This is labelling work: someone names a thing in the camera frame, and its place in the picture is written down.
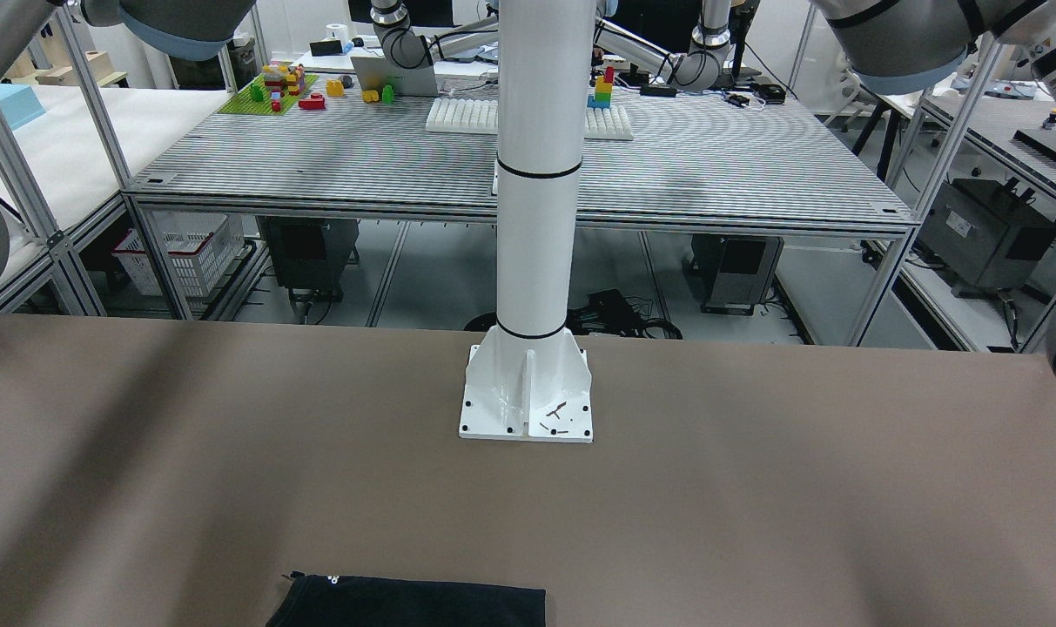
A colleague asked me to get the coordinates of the black printed t-shirt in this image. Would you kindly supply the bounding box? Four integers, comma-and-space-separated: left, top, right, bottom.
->
266, 571, 547, 626

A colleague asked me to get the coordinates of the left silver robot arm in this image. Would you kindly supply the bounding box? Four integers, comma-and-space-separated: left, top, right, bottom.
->
817, 1, 1056, 377

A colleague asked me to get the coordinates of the white peg board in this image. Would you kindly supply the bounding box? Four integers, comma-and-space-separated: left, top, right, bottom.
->
425, 97, 635, 143

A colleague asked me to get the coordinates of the white plastic basket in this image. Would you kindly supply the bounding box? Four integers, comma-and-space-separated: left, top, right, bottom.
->
112, 212, 245, 299

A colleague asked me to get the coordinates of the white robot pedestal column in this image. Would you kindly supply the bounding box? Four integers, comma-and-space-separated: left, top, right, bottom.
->
459, 1, 595, 443

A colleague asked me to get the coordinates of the green lego base plate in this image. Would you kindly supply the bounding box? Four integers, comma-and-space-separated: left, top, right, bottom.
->
216, 74, 319, 116

